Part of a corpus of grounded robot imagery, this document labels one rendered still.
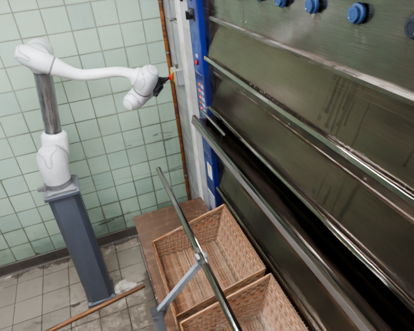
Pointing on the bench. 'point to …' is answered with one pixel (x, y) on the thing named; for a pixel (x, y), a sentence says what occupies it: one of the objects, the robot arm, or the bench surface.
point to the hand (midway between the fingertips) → (164, 79)
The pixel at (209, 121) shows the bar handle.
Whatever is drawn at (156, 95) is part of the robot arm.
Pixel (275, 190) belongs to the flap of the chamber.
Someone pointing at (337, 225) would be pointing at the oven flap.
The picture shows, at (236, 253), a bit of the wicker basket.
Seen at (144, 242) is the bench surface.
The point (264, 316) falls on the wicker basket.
